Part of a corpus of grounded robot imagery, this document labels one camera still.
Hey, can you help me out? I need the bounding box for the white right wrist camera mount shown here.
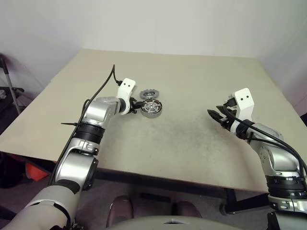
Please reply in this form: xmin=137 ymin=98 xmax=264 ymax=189
xmin=230 ymin=88 xmax=255 ymax=132

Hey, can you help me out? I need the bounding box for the grey motor housing with stator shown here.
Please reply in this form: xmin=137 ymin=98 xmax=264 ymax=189
xmin=140 ymin=99 xmax=165 ymax=119

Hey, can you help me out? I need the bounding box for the grey robot torso shell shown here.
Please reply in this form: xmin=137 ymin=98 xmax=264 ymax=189
xmin=107 ymin=215 xmax=243 ymax=230

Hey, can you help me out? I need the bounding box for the red orange bag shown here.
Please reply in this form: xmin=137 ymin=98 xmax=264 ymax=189
xmin=25 ymin=162 xmax=50 ymax=182

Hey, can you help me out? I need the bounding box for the grey motor lid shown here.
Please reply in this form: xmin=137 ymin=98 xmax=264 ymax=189
xmin=139 ymin=88 xmax=160 ymax=100

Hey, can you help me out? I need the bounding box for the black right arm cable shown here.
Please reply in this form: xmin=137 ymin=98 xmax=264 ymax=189
xmin=222 ymin=105 xmax=307 ymax=179

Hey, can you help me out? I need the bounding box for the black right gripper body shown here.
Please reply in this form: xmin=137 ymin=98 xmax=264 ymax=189
xmin=222 ymin=97 xmax=238 ymax=130

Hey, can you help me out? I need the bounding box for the grey metal stand pole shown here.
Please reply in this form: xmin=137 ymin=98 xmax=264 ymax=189
xmin=0 ymin=54 xmax=24 ymax=115

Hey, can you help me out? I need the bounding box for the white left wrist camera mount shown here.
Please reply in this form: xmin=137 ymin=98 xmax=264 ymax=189
xmin=117 ymin=78 xmax=137 ymax=115

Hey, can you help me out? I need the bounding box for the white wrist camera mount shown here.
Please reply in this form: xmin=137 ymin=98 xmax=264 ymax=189
xmin=117 ymin=78 xmax=137 ymax=115
xmin=230 ymin=88 xmax=255 ymax=132

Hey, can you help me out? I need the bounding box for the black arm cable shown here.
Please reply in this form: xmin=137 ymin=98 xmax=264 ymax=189
xmin=222 ymin=105 xmax=307 ymax=179
xmin=47 ymin=63 xmax=120 ymax=186

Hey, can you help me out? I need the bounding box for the black table frame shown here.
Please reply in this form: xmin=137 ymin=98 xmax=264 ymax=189
xmin=79 ymin=167 xmax=269 ymax=215

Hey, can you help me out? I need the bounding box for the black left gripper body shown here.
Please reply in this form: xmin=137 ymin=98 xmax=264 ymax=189
xmin=129 ymin=95 xmax=140 ymax=115

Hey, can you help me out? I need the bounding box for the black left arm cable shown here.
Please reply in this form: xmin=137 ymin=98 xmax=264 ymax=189
xmin=47 ymin=63 xmax=120 ymax=186

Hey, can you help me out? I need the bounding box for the dark maroon rounded shape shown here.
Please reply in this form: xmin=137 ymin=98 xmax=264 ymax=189
xmin=106 ymin=195 xmax=134 ymax=228
xmin=170 ymin=200 xmax=201 ymax=219

